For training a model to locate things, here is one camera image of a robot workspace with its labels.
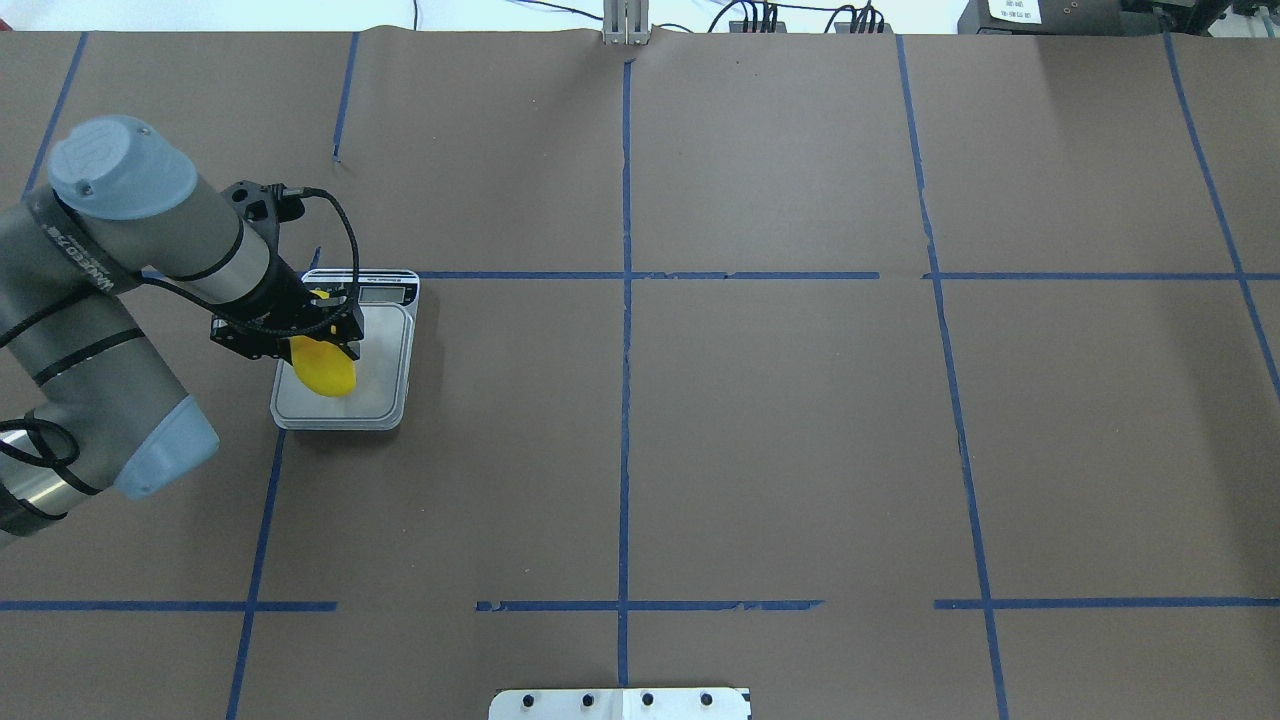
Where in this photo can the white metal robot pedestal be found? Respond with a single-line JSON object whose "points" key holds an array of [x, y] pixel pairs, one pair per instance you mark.
{"points": [[623, 703]]}

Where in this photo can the aluminium profile post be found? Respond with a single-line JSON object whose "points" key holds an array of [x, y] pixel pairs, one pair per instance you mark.
{"points": [[626, 22]]}

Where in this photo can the silver digital kitchen scale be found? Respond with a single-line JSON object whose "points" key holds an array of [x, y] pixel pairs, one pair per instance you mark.
{"points": [[365, 385]]}

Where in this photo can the black cable plugs right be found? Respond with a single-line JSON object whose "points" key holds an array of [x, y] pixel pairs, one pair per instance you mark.
{"points": [[851, 19]]}

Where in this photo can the black cable plugs left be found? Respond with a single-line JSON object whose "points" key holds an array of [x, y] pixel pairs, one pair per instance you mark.
{"points": [[758, 17]]}

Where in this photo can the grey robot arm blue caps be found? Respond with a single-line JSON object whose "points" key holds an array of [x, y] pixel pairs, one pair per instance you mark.
{"points": [[123, 208]]}

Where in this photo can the yellow mango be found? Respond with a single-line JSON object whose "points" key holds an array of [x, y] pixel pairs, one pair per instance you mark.
{"points": [[322, 367]]}

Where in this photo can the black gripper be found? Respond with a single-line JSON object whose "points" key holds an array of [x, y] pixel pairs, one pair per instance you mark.
{"points": [[287, 293]]}

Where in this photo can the black cable plugs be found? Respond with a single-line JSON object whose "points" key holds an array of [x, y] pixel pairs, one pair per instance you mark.
{"points": [[851, 19], [758, 17]]}

